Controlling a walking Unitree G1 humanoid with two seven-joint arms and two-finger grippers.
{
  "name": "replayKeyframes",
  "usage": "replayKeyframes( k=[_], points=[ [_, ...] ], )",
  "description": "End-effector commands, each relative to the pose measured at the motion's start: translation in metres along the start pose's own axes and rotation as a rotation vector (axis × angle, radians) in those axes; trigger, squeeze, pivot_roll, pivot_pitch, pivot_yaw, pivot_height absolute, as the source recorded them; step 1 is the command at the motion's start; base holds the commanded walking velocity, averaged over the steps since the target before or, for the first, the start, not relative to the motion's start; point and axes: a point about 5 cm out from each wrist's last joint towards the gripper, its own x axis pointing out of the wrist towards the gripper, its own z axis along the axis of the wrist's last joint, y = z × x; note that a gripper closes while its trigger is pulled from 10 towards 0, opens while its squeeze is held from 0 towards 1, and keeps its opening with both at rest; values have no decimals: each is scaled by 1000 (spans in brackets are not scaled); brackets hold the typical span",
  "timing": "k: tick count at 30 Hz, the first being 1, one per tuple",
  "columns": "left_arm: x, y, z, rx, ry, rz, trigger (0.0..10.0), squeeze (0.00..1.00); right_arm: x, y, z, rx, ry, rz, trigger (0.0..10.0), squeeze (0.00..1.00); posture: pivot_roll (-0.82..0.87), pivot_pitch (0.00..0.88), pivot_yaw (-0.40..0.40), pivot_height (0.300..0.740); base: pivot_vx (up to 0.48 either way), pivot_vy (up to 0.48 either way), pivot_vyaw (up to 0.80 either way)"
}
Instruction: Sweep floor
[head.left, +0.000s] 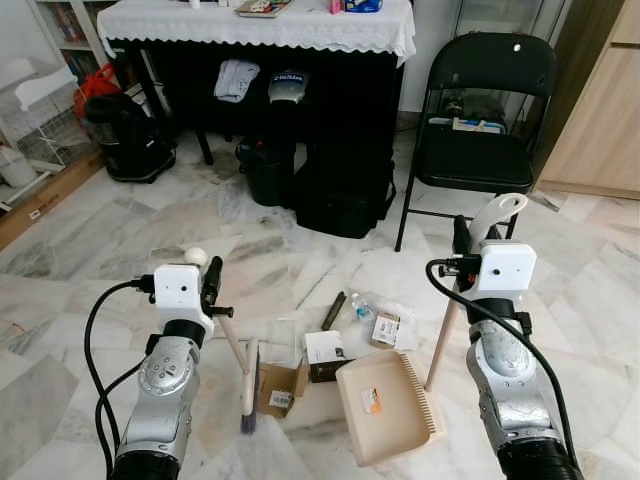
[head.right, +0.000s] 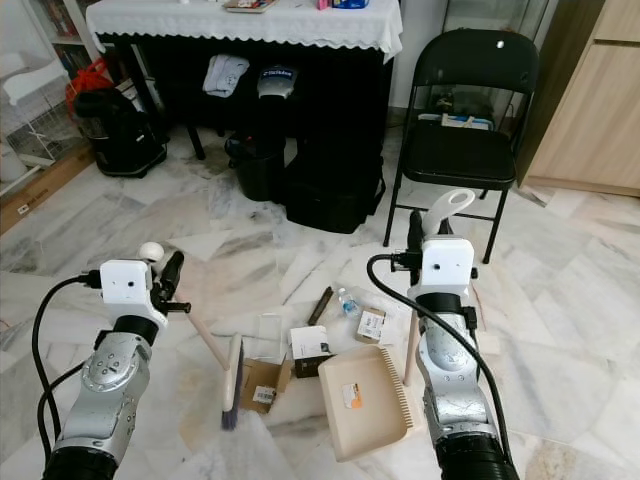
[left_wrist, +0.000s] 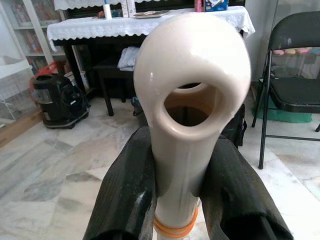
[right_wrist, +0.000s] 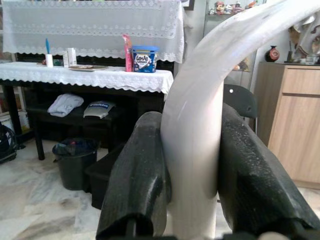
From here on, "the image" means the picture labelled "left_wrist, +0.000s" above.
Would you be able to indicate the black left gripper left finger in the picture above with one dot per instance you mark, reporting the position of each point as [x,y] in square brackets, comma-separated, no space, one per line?
[125,187]

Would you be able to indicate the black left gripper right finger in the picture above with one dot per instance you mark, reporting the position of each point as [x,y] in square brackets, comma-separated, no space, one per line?
[232,195]

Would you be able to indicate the cream plastic broom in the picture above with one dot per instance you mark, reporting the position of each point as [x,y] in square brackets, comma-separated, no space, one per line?
[190,62]

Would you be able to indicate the green bag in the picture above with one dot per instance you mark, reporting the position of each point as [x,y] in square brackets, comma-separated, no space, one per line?
[282,116]

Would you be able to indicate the black canister vacuum cleaner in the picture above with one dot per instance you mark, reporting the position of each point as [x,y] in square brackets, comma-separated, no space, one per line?
[53,100]

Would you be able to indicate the black piano bench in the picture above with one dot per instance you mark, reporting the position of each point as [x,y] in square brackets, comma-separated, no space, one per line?
[107,70]

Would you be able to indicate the long cardboard box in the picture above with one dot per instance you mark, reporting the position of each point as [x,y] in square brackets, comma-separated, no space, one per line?
[17,130]

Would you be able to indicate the light blue folded towel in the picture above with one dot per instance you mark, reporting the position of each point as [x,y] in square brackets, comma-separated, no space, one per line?
[127,58]

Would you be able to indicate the black upright piano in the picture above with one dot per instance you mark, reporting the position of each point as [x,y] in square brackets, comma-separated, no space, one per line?
[105,50]

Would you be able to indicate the pastel coloured cushion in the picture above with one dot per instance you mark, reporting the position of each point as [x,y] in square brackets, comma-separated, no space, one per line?
[287,51]

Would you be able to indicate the white lace piano cloth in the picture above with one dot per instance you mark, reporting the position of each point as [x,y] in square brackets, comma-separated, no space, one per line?
[75,3]
[100,27]

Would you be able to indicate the white bookshelf with books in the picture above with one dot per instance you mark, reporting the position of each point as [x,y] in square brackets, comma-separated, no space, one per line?
[32,42]

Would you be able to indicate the silver tray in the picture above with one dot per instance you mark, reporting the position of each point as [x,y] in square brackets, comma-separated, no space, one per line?
[150,14]

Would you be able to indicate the white paper roll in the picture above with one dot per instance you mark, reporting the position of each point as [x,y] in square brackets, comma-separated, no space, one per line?
[108,12]

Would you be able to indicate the black folding chair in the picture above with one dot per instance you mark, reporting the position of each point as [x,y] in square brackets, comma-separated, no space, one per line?
[295,30]

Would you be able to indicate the tall white carton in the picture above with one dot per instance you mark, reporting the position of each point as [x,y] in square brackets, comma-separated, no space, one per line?
[128,8]

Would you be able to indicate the blue box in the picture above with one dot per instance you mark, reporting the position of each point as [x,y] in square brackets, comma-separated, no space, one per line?
[216,5]

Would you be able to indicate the pink book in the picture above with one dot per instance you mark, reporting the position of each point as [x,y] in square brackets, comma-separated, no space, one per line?
[198,5]

